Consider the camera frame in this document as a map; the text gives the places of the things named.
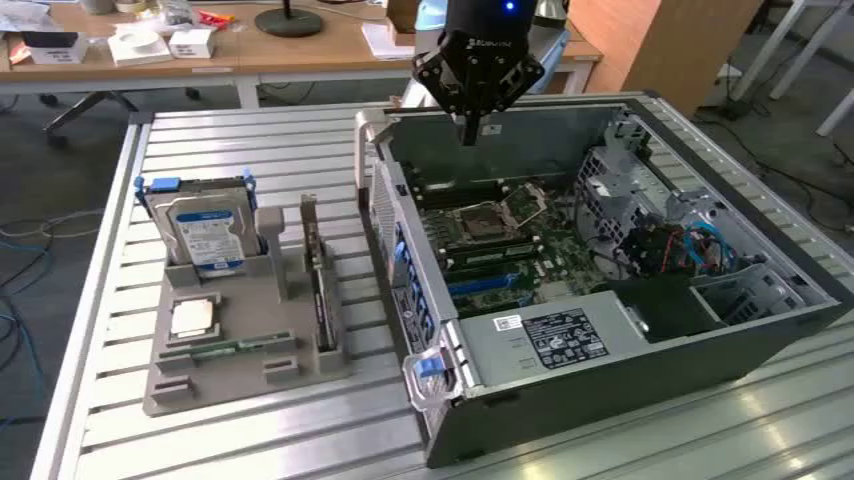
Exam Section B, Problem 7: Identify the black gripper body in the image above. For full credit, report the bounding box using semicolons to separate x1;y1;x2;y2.
436;0;536;115

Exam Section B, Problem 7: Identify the graphics card with metal bracket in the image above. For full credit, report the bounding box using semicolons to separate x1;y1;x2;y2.
297;193;339;354

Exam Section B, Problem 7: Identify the white paper stack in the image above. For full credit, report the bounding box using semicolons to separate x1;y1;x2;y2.
359;22;419;62

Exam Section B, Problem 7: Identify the wooden desk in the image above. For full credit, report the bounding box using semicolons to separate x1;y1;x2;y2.
0;0;606;109

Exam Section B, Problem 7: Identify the black round lamp base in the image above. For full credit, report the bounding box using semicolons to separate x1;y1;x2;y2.
252;0;327;39

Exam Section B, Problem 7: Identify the metal socket cover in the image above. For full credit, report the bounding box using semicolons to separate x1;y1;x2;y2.
499;180;550;227

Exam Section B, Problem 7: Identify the metal drive cage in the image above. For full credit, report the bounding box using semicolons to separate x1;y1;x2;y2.
572;147;675;261

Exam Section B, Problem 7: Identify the CPU socket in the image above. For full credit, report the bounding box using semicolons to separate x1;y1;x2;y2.
452;199;515;242

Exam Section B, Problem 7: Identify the black power strip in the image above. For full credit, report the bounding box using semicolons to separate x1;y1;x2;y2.
696;97;742;122

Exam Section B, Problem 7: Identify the red package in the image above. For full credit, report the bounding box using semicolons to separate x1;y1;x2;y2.
197;9;240;32

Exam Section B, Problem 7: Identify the blue card retainer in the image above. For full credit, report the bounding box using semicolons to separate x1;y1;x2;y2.
391;224;446;349

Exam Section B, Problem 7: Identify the green RAM stick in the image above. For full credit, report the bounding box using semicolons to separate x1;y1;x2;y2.
444;241;539;262
157;332;296;359

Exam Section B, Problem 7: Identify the white printed box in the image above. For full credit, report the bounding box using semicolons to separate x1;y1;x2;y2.
165;28;217;60

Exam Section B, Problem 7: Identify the black connector block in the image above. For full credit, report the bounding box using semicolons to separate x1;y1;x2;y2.
626;227;675;276

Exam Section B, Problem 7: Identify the grey crumpled foil bag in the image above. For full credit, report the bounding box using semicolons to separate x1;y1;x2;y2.
156;0;196;26

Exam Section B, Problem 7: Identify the blue expansion slot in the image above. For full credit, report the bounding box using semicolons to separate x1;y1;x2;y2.
447;275;523;297

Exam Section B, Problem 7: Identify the white box with tape roll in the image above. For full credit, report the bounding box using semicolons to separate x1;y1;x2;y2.
105;22;176;69

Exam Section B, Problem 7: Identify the hard disk in blue caddy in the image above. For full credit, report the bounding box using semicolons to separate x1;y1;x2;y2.
132;169;263;274

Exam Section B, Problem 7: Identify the black office chair base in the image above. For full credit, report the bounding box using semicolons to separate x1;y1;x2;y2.
40;88;143;149

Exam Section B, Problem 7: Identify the grey printed parts rack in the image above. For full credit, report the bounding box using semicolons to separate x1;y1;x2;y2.
141;205;355;419

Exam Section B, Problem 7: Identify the metal disk bay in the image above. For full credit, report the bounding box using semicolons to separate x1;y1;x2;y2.
690;262;808;326

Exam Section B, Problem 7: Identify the white box with black top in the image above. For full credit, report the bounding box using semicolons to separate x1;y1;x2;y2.
19;30;89;66

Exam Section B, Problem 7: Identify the grey power supply unit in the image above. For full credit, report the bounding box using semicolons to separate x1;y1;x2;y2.
458;291;652;389

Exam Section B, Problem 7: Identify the blue case latch tab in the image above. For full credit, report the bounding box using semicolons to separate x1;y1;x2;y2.
411;356;447;384

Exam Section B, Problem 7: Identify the silver CPU chip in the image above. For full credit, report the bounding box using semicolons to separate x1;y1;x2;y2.
169;301;216;337

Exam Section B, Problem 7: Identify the white paper pile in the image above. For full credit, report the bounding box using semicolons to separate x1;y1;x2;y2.
0;9;55;36

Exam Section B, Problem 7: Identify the open black PC case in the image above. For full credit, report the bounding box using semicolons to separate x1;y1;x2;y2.
352;89;843;470

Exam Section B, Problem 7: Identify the grey case handle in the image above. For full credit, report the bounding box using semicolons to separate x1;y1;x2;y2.
401;319;468;414
352;109;401;194

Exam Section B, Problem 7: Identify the red wire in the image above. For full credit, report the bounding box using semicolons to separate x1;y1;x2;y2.
659;224;688;274

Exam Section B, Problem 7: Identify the white desk frame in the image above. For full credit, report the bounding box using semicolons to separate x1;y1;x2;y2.
730;0;854;137

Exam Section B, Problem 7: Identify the blue wire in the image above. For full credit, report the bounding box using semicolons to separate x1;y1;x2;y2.
686;219;739;276

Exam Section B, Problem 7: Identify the white floor cable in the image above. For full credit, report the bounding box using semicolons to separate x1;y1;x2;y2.
0;209;105;241

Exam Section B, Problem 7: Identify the blue floor cable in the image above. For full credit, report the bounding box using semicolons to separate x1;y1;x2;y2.
0;239;55;429

